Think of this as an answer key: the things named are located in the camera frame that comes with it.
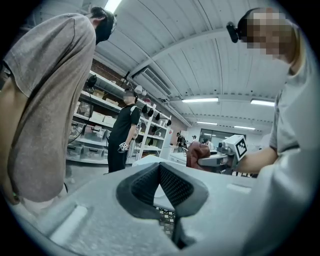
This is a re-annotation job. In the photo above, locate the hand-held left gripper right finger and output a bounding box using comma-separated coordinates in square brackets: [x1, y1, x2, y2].
[159, 161, 258, 256]

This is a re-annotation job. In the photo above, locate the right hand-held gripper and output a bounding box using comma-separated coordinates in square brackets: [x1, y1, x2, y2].
[196, 134, 249, 175]

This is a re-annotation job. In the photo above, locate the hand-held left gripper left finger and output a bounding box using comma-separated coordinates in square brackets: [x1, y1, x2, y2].
[37, 161, 181, 256]

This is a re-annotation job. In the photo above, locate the reddish brown cloth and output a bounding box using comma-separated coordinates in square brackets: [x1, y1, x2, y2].
[186, 140, 211, 171]

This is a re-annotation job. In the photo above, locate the person's right forearm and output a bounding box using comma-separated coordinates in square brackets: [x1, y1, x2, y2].
[234, 146, 279, 175]

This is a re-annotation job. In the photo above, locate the person's grey t-shirt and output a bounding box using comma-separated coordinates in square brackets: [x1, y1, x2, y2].
[246, 24, 320, 256]

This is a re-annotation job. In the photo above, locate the ceiling air conditioner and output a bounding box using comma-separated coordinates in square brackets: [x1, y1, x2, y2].
[129, 65, 174, 98]

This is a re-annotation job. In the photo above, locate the white shelving unit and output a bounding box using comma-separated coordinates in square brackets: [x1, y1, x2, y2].
[65, 69, 174, 166]

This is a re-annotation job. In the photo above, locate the person's head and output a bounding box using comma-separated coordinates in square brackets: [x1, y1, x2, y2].
[238, 6, 310, 77]

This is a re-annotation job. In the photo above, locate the black head camera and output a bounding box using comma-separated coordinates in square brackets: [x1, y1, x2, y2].
[226, 21, 243, 44]

